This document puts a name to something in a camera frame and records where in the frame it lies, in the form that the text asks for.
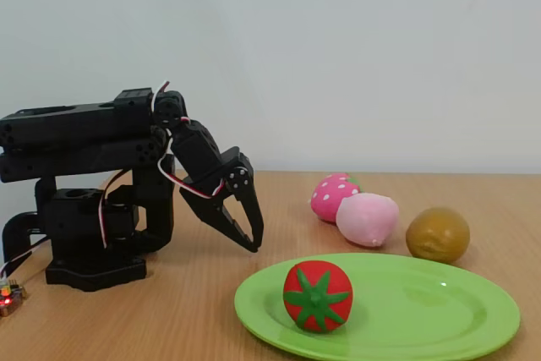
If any pale pink toy peach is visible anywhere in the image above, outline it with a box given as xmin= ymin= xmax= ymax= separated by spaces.
xmin=336 ymin=192 xmax=401 ymax=249

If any green oval plate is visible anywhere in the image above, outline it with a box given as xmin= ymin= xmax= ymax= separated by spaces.
xmin=234 ymin=252 xmax=521 ymax=361

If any pink toy strawberry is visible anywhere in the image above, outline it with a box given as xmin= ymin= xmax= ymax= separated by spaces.
xmin=310 ymin=172 xmax=364 ymax=223

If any red toy tomato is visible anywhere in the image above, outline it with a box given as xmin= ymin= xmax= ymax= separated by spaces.
xmin=281 ymin=259 xmax=354 ymax=334

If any brown toy kiwi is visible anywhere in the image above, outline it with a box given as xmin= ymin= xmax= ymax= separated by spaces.
xmin=405 ymin=206 xmax=471 ymax=264

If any black curved table clamp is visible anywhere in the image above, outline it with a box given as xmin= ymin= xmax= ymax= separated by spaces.
xmin=2 ymin=211 xmax=43 ymax=265

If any small controller circuit board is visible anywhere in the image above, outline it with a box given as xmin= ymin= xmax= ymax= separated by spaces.
xmin=0 ymin=278 xmax=29 ymax=318

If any white red gripper cable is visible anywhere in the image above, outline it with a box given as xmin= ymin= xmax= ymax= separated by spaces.
xmin=157 ymin=152 xmax=226 ymax=200

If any white red wrist cable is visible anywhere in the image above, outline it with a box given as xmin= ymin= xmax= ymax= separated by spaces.
xmin=150 ymin=80 xmax=194 ymax=130

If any white red shoulder cable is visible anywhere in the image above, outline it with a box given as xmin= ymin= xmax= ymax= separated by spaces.
xmin=98 ymin=168 xmax=128 ymax=249

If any white red board cable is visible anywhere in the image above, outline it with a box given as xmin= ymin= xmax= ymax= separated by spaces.
xmin=0 ymin=236 xmax=51 ymax=285

